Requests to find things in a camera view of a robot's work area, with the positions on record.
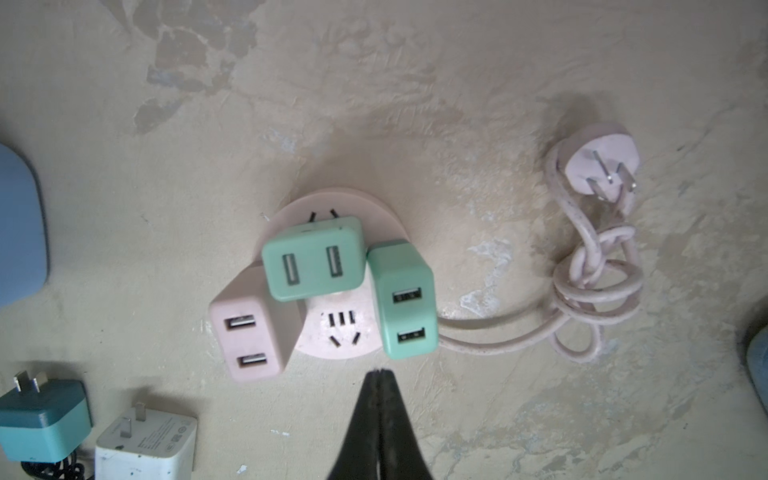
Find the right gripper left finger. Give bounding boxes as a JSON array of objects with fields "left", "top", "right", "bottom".
[{"left": 328, "top": 370, "right": 380, "bottom": 479}]

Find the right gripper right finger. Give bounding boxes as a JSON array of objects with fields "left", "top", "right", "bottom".
[{"left": 379, "top": 370, "right": 432, "bottom": 480}]

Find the pink plug adapter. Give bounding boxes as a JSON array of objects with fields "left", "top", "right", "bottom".
[{"left": 209, "top": 260, "right": 306, "bottom": 382}]

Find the light green plug adapter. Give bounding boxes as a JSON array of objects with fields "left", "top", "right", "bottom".
[{"left": 261, "top": 216, "right": 366, "bottom": 302}]

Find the teal plug adapter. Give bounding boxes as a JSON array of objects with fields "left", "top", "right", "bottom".
[{"left": 1, "top": 371, "right": 92, "bottom": 463}]

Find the pink round power strip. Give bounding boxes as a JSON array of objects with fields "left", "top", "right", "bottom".
[{"left": 254, "top": 187, "right": 408, "bottom": 360}]

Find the blue square power strip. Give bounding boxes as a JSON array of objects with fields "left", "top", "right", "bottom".
[{"left": 1, "top": 145, "right": 48, "bottom": 307}]

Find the white square plug adapter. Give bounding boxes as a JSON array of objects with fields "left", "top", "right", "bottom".
[{"left": 94, "top": 403, "right": 198, "bottom": 480}]

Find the blue grey oval pad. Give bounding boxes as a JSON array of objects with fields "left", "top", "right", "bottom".
[{"left": 745, "top": 326, "right": 768, "bottom": 411}]

